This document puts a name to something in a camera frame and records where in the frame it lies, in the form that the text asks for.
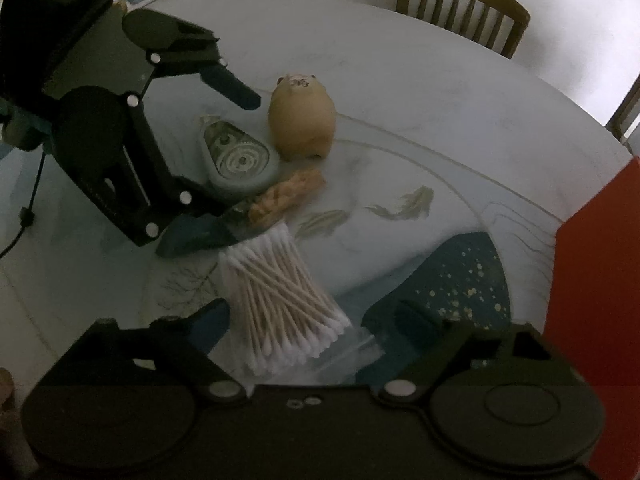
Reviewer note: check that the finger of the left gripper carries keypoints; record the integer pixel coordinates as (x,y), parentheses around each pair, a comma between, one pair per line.
(188,234)
(176,47)

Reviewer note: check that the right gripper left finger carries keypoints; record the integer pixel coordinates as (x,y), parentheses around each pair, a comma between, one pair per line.
(183,346)

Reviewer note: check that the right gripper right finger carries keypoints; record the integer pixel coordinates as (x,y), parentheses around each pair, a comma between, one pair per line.
(436,341)

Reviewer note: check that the cotton swabs bag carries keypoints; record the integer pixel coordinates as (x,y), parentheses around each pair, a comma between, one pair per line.
(285,329)

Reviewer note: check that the orange dried snack piece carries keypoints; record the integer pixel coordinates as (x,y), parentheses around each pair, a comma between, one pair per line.
(272,205)

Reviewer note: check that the round fish pattern placemat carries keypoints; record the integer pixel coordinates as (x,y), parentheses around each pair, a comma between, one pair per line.
(398,221)

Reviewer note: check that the tan bear plush toy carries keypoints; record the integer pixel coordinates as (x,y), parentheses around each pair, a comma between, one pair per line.
(302,118)

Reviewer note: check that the red cardboard storage box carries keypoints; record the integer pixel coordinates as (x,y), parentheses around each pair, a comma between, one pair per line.
(593,313)

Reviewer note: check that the dark wooden chair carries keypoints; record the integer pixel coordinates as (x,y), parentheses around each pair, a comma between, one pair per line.
(497,25)

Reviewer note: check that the wooden chair beside box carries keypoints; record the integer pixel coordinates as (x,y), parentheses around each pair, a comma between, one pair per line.
(622,119)

